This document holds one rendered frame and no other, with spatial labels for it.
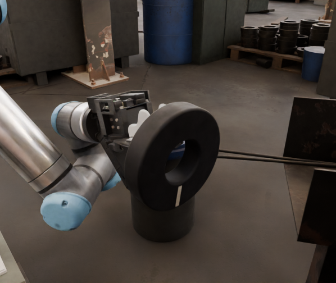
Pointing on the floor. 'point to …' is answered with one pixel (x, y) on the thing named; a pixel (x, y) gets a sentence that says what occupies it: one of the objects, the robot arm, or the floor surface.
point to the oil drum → (168, 31)
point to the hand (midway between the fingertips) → (176, 145)
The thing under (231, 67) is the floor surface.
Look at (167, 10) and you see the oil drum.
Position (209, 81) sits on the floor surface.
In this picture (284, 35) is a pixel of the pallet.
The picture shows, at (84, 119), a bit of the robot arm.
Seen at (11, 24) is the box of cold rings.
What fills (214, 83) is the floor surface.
